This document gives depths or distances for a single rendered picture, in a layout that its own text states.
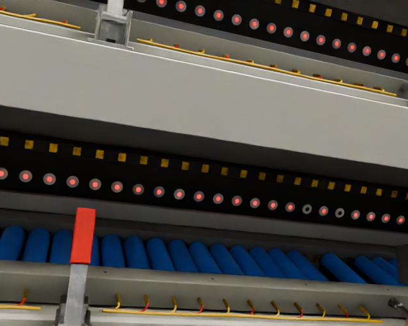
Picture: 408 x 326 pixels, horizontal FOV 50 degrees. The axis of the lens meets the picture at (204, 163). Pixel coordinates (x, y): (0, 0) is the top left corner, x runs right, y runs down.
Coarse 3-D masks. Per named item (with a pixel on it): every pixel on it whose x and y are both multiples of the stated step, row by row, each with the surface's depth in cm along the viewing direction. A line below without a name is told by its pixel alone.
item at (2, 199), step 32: (0, 192) 39; (32, 192) 41; (192, 224) 45; (224, 224) 45; (256, 224) 46; (288, 224) 47; (320, 224) 49; (224, 320) 33; (256, 320) 34; (288, 320) 35; (384, 320) 38
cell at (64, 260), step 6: (54, 234) 39; (60, 234) 38; (66, 234) 38; (72, 234) 39; (54, 240) 37; (60, 240) 37; (66, 240) 37; (72, 240) 38; (54, 246) 36; (60, 246) 36; (66, 246) 36; (54, 252) 35; (60, 252) 35; (66, 252) 35; (54, 258) 34; (60, 258) 34; (66, 258) 34
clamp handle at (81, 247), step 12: (84, 216) 28; (84, 228) 28; (84, 240) 28; (72, 252) 27; (84, 252) 27; (72, 264) 27; (84, 264) 27; (72, 276) 27; (84, 276) 27; (72, 288) 27; (84, 288) 27; (72, 300) 26; (72, 312) 26; (72, 324) 26
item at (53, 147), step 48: (0, 144) 38; (48, 144) 40; (96, 144) 41; (48, 192) 41; (96, 192) 42; (144, 192) 43; (192, 192) 44; (240, 192) 46; (288, 192) 47; (336, 192) 48; (384, 192) 50
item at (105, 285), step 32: (0, 288) 30; (32, 288) 30; (64, 288) 31; (96, 288) 31; (128, 288) 32; (160, 288) 33; (192, 288) 33; (224, 288) 34; (256, 288) 35; (288, 288) 35; (320, 288) 36; (352, 288) 38; (384, 288) 39; (320, 320) 35; (352, 320) 35
